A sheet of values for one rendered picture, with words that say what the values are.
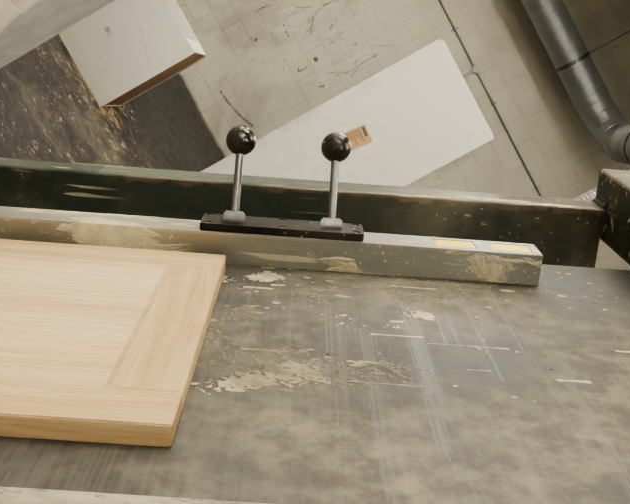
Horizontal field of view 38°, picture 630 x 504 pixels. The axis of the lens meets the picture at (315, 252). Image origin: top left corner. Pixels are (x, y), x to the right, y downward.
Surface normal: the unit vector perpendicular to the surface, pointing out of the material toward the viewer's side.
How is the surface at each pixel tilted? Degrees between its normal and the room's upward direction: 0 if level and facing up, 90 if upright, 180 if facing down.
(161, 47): 90
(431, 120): 90
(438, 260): 90
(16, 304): 57
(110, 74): 90
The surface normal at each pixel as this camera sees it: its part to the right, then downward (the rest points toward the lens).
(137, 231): 0.00, 0.29
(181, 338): 0.07, -0.96
